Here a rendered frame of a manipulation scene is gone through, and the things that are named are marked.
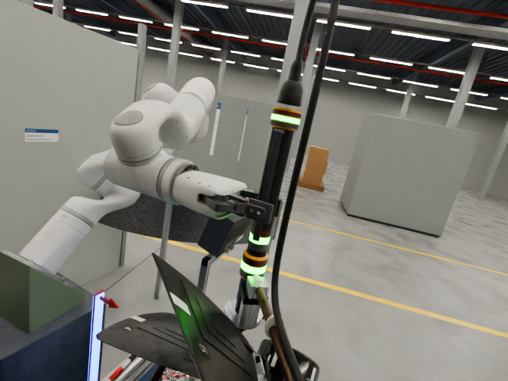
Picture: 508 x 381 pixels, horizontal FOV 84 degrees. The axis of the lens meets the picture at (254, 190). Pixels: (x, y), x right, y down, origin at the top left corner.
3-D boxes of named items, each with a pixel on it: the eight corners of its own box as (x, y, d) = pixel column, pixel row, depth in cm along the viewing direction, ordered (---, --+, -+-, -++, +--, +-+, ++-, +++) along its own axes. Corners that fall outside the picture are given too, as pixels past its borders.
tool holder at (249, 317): (268, 339, 47) (281, 288, 44) (227, 339, 45) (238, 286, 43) (256, 304, 55) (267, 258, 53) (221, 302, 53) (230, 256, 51)
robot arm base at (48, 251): (-10, 246, 85) (37, 198, 95) (41, 272, 99) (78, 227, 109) (23, 263, 77) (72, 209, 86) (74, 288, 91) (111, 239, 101)
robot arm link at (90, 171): (105, 206, 106) (63, 179, 99) (116, 189, 116) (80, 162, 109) (195, 120, 89) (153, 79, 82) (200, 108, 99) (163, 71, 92)
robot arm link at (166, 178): (184, 196, 57) (197, 200, 56) (154, 205, 49) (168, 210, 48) (190, 156, 55) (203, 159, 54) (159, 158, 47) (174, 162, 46)
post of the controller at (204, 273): (201, 302, 120) (208, 260, 115) (195, 298, 121) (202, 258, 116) (205, 298, 123) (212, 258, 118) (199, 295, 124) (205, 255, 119)
